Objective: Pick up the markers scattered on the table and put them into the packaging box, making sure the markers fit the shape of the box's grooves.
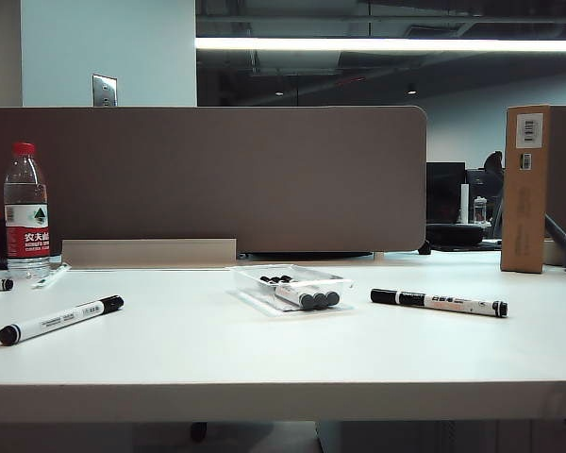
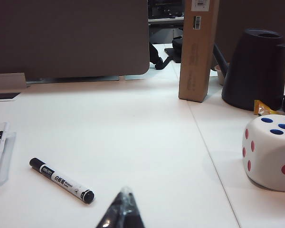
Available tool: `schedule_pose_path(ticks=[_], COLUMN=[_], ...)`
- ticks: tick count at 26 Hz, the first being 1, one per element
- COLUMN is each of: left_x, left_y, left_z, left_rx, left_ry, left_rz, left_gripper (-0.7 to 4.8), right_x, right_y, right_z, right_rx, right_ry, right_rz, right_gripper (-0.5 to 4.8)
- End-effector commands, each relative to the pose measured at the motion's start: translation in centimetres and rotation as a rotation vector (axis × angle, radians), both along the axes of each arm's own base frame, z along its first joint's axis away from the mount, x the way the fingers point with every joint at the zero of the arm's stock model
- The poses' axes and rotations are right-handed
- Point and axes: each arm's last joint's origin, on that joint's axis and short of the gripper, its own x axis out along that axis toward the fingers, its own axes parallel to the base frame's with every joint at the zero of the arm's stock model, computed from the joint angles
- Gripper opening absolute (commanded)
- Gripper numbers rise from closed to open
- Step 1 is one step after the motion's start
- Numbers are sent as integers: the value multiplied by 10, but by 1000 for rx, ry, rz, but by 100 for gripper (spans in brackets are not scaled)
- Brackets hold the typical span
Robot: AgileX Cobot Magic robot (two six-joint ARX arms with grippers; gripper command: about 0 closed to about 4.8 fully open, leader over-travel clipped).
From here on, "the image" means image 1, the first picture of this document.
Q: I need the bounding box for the black computer monitor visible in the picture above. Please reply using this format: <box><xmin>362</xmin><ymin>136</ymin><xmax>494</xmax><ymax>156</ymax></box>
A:
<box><xmin>426</xmin><ymin>161</ymin><xmax>467</xmax><ymax>225</ymax></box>

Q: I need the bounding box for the black round pouch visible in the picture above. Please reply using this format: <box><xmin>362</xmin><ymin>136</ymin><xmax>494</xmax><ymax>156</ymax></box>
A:
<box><xmin>426</xmin><ymin>223</ymin><xmax>486</xmax><ymax>246</ymax></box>

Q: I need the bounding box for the long ceiling light strip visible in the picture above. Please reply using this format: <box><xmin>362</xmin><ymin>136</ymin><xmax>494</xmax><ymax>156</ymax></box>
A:
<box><xmin>194</xmin><ymin>37</ymin><xmax>566</xmax><ymax>53</ymax></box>

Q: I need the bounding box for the clear plastic packaging box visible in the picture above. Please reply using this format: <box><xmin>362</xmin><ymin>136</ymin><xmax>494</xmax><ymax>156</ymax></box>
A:
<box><xmin>228</xmin><ymin>264</ymin><xmax>356</xmax><ymax>318</ymax></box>

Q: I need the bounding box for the tall brown cardboard box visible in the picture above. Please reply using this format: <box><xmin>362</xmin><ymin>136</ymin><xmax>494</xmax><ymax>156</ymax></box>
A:
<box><xmin>500</xmin><ymin>104</ymin><xmax>551</xmax><ymax>274</ymax></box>

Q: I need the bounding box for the brown desk partition panel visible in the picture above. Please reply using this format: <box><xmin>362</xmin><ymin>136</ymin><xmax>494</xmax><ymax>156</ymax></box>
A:
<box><xmin>0</xmin><ymin>106</ymin><xmax>428</xmax><ymax>255</ymax></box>

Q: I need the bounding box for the black and white whiteboard marker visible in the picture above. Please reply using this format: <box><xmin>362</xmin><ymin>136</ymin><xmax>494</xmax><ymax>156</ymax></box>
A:
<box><xmin>370</xmin><ymin>288</ymin><xmax>509</xmax><ymax>318</ymax></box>
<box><xmin>0</xmin><ymin>294</ymin><xmax>125</xmax><ymax>346</ymax></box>
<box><xmin>271</xmin><ymin>274</ymin><xmax>327</xmax><ymax>310</ymax></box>
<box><xmin>259</xmin><ymin>275</ymin><xmax>315</xmax><ymax>311</ymax></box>
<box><xmin>281</xmin><ymin>272</ymin><xmax>341</xmax><ymax>308</ymax></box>

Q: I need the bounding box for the loose white marker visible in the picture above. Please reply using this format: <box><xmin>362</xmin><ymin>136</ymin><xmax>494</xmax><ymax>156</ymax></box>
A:
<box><xmin>31</xmin><ymin>263</ymin><xmax>72</xmax><ymax>290</ymax></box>

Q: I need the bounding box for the silver wall plate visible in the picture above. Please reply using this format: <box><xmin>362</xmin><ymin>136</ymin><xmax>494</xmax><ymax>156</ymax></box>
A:
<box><xmin>92</xmin><ymin>74</ymin><xmax>119</xmax><ymax>108</ymax></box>

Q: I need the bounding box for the red-label plastic water bottle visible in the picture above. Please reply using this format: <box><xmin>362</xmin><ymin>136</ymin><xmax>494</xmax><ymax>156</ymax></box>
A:
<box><xmin>3</xmin><ymin>142</ymin><xmax>52</xmax><ymax>279</ymax></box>

